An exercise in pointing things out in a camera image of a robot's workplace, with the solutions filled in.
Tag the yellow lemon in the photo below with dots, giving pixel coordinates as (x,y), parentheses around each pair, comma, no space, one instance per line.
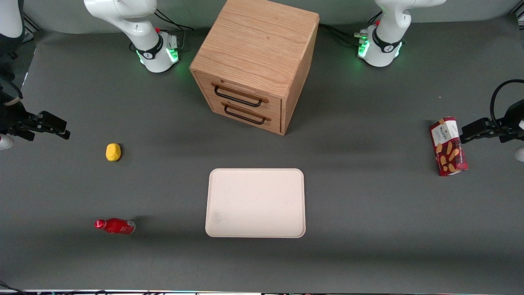
(113,152)

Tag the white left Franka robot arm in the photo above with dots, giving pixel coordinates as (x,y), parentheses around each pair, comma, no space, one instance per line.
(387,28)

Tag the red tartan shortbread cookie box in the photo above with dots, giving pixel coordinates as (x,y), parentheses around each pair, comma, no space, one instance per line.
(448,151)

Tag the small red coke bottle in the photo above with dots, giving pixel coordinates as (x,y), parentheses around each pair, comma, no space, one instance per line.
(116,226)

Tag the cream rectangular plastic tray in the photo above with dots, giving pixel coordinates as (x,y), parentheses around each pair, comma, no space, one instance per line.
(256,203)

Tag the wooden two-drawer cabinet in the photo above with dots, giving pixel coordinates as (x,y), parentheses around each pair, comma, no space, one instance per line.
(254,41)

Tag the wooden drawer front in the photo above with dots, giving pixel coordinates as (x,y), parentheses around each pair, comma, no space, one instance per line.
(275,107)
(276,124)

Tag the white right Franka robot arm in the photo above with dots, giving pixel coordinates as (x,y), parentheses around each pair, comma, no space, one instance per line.
(139,24)

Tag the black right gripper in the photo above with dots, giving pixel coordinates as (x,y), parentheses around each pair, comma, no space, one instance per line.
(13,119)

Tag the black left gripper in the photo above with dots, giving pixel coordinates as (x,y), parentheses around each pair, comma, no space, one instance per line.
(510,126)

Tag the dark grey table mat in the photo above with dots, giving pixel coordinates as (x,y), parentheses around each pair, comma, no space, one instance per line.
(368,225)

